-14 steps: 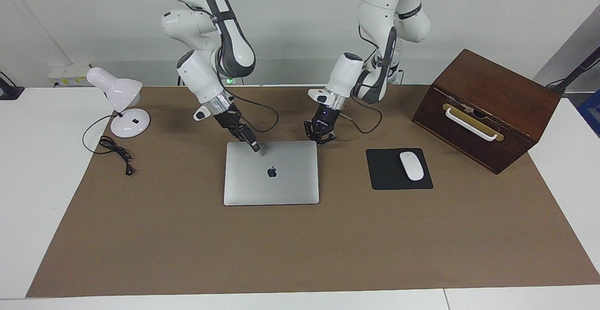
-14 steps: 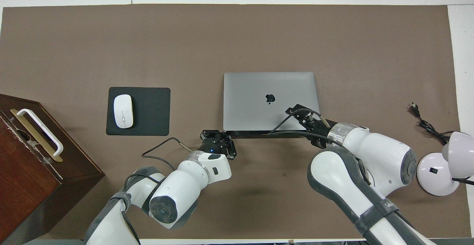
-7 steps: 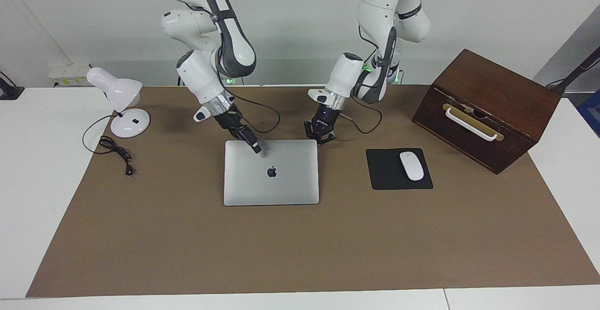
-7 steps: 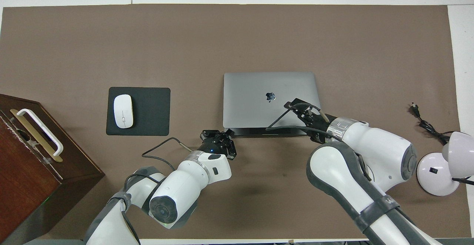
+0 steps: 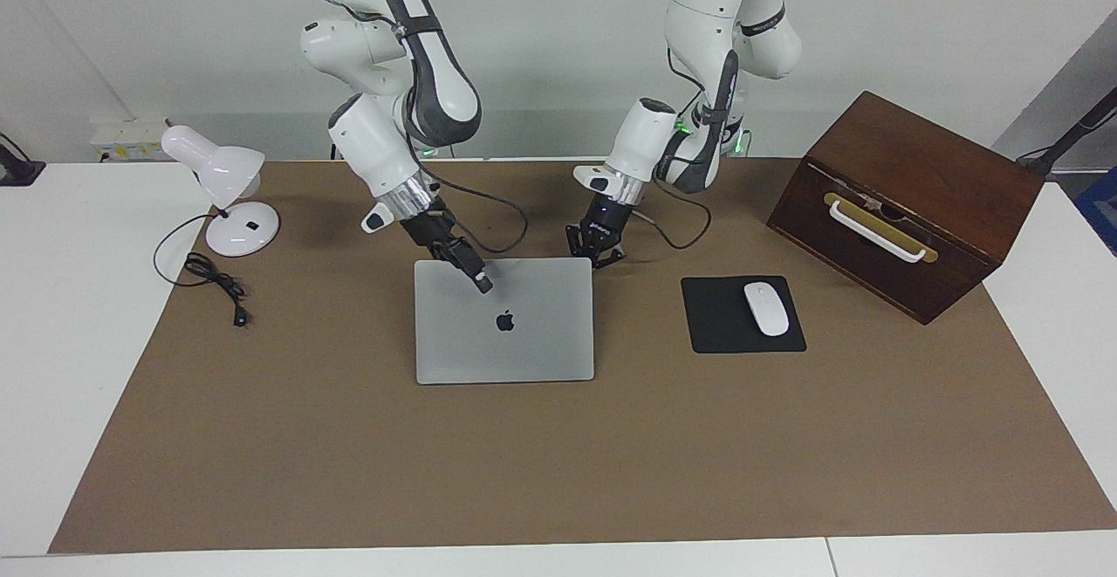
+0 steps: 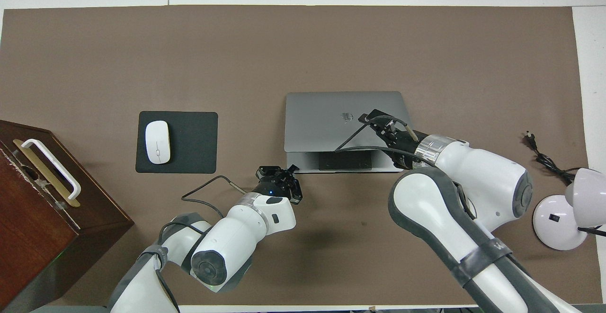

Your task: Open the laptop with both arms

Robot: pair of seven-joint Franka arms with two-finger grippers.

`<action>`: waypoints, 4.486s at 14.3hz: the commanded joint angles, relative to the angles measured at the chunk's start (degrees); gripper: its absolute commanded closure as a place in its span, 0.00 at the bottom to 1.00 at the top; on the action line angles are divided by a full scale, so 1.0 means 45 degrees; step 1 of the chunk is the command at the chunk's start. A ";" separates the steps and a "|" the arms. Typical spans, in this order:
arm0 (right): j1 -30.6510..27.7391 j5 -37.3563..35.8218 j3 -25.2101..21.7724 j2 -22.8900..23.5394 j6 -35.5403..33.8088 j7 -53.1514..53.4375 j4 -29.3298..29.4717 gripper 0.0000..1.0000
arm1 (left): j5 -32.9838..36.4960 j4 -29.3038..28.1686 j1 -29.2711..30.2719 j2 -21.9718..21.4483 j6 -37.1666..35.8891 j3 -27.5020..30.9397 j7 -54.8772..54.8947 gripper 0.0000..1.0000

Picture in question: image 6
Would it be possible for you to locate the dark wooden box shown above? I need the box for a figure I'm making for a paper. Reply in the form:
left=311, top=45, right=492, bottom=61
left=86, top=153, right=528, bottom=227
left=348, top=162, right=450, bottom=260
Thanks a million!
left=0, top=120, right=134, bottom=313

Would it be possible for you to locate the black mouse pad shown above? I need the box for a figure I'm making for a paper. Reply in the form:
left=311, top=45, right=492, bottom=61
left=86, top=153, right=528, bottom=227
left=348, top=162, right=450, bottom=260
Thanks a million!
left=135, top=111, right=219, bottom=174

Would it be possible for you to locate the black lamp power cable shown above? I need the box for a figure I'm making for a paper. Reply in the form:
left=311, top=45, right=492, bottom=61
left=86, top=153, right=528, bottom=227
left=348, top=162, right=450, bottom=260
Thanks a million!
left=522, top=132, right=576, bottom=185

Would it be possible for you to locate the large brown table mat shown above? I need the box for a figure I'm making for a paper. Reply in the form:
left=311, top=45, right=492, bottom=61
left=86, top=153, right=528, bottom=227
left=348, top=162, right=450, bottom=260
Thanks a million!
left=0, top=5, right=603, bottom=306

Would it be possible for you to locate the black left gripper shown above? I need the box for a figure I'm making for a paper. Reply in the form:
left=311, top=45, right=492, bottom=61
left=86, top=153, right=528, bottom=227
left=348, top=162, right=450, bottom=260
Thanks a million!
left=253, top=163, right=304, bottom=205

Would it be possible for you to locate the gold handle plate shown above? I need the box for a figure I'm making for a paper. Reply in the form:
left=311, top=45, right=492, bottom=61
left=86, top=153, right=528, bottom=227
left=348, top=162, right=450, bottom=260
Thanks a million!
left=13, top=139, right=81, bottom=208

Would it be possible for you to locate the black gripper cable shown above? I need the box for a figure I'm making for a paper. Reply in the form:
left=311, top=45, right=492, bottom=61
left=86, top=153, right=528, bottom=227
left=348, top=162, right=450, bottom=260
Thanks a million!
left=181, top=175, right=247, bottom=219
left=334, top=116, right=423, bottom=156

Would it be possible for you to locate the silver grey laptop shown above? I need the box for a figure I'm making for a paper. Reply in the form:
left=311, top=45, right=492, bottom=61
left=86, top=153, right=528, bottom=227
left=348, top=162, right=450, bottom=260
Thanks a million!
left=284, top=90, right=412, bottom=174

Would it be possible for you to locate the white box handle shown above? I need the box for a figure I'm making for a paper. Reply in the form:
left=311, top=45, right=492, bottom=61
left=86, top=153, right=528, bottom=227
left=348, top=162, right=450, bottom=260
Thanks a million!
left=21, top=139, right=82, bottom=201

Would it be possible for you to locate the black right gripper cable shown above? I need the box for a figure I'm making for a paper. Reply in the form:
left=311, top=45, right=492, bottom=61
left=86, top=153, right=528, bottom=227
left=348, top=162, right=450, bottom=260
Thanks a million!
left=334, top=116, right=423, bottom=156

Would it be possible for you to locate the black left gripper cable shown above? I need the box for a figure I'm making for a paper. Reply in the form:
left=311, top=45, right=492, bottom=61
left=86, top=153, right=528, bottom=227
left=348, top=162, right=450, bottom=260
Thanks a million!
left=181, top=175, right=247, bottom=219

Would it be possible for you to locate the white computer mouse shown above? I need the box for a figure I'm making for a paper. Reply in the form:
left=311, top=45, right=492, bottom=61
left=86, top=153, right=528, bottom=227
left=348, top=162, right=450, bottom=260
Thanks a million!
left=145, top=120, right=171, bottom=165

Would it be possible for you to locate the white desk lamp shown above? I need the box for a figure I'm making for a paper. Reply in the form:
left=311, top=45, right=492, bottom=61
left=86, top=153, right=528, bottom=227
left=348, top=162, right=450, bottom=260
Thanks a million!
left=533, top=168, right=606, bottom=251

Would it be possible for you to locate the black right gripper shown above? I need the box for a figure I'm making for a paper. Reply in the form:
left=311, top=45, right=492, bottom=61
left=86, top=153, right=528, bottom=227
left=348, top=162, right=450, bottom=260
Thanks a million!
left=357, top=109, right=424, bottom=170

